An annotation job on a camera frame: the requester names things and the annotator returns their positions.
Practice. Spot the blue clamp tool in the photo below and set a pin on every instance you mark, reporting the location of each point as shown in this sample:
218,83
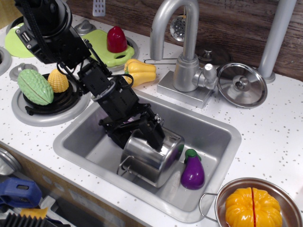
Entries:
20,193

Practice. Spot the far left stove burner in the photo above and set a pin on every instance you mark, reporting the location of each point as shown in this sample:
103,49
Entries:
5,60

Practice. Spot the grey stove knob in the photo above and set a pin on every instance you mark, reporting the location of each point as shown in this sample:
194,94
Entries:
84,28
13,74

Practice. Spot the stainless steel pot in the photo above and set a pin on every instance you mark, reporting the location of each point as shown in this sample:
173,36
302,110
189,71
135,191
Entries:
154,166

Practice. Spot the perforated steel strainer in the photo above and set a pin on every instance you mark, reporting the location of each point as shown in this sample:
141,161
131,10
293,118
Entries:
177,28

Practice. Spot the red toy pepper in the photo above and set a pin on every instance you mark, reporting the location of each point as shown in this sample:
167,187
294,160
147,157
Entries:
116,40

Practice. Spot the back left stove burner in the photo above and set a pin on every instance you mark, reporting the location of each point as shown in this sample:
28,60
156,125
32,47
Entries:
16,22

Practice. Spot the yellow toy corn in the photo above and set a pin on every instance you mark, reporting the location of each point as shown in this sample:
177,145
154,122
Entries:
58,81

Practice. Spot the orange toy pumpkin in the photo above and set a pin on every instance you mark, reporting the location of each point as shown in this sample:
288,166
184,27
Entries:
252,207

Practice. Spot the purple toy eggplant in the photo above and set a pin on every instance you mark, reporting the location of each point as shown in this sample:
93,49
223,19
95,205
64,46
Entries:
193,176

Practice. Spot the silver sink basin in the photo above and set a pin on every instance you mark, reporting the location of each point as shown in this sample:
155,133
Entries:
86,144

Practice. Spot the white slotted spatula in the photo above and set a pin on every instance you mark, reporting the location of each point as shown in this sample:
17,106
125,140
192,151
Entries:
99,8

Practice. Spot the green bitter gourd toy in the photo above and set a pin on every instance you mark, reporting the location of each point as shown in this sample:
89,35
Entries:
35,87

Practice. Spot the front left stove burner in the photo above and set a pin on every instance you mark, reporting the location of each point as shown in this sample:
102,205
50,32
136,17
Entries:
65,106

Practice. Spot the yellow tape piece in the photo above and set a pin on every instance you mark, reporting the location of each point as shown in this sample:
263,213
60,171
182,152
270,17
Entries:
34,212

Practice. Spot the steel pot lid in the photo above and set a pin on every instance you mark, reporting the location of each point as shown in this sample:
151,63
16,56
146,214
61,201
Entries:
241,85

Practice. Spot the green cutting board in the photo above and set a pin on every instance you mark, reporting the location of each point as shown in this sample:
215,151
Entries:
98,40

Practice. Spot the grey vertical pole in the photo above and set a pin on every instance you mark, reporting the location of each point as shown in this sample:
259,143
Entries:
275,39

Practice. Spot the steel bowl with handle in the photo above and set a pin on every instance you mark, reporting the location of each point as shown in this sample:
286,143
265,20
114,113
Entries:
291,214

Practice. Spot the light green plate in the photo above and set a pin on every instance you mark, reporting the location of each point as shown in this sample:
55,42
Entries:
14,45

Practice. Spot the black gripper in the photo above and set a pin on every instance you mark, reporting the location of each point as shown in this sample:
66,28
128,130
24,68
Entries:
121,104

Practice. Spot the yellow toy bell pepper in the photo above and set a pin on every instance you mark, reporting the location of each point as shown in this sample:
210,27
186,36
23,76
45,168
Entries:
140,71

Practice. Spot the silver toy faucet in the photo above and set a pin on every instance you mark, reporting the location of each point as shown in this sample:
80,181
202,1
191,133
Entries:
188,83

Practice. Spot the silver round knob lower left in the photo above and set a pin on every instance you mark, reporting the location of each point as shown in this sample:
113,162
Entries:
8,164

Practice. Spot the purple white striped onion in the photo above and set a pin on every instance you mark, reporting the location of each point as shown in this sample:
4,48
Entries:
131,123

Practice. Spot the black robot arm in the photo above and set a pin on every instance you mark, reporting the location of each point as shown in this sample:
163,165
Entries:
47,33

